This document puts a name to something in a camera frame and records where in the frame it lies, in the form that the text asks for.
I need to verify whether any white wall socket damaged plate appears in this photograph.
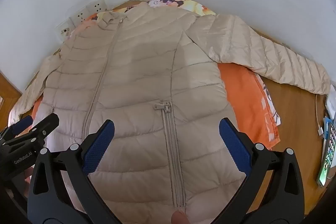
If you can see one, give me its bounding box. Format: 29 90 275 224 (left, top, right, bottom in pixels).
56 21 72 41

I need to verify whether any smartphone with lit screen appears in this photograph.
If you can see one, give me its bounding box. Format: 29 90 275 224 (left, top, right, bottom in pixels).
317 123 336 187

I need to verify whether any blue card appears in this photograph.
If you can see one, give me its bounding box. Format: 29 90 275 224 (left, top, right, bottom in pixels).
322 116 334 141

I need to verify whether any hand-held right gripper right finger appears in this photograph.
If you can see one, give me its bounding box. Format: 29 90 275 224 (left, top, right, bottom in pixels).
210 118 305 224

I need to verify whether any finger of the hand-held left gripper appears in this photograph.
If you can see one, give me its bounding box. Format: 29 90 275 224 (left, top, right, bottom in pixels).
26 113 59 145
0 116 33 140

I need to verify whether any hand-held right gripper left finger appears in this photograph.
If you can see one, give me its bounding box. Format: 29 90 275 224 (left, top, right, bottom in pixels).
28 119 124 224

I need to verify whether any beige puffer jacket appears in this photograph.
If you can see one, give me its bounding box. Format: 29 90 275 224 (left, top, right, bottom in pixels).
9 1 331 224

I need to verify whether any wooden cabinet panel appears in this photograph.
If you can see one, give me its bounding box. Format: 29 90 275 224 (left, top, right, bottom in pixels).
0 70 23 125

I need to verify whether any white charging cable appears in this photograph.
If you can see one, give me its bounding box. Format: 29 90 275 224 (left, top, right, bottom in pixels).
314 94 326 138

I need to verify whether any person's right hand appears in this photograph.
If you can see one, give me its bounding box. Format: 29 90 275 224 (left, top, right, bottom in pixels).
171 210 190 224

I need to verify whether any white wall socket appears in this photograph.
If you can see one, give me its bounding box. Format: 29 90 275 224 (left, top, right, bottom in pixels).
86 0 107 18
69 9 89 28

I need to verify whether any orange floral blanket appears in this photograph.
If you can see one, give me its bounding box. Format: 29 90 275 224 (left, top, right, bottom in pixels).
34 0 281 151

